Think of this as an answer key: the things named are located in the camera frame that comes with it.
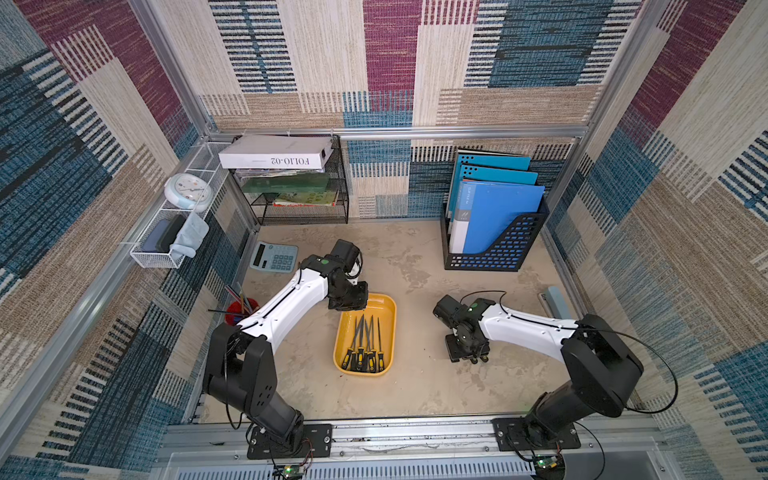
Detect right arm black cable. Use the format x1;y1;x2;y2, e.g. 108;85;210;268
458;290;680;415

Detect teal folder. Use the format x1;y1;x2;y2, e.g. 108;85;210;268
445;149;532;211
446;164;538;217

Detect white wire wall basket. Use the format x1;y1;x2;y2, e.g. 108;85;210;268
130;141;229;269

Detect white round clock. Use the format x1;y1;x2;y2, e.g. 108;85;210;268
164;173;214;213

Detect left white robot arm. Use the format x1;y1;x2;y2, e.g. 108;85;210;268
203;239;368;450

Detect dark phone in basket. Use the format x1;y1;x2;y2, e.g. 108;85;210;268
141;215;186;253

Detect blue front folder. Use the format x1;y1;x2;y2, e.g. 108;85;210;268
449;180;545;254

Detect yellow storage tray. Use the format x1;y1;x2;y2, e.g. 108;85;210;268
333;293;397;377

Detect white folio box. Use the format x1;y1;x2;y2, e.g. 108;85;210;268
219;135;333;170

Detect light blue cloth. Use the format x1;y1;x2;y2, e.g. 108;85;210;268
169;212;209;262

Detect teal calculator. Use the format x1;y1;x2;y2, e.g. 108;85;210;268
250;241;299;274

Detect file tool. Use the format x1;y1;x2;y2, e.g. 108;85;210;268
376;318;386;373
350;316;365;372
362;316;367;373
341;319;359;371
366;319;377;373

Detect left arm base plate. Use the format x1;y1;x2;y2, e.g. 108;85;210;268
246;423;333;460

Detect red pen cup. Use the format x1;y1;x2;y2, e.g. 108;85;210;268
209;285;260;326

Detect green book on shelf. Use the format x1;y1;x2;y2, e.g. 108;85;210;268
241;173;330;195

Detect black wire shelf rack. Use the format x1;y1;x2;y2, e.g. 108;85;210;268
227;135;349;226

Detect teal middle folder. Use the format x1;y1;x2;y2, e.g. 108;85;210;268
446;164;538;217

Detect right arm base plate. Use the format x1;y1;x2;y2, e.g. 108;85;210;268
491;417;581;453

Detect black perforated file holder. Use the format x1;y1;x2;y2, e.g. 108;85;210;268
440;200;550;272

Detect teal rear folder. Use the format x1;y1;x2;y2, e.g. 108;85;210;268
445;149;532;211

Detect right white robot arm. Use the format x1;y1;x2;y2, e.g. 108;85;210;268
433;295;644;451

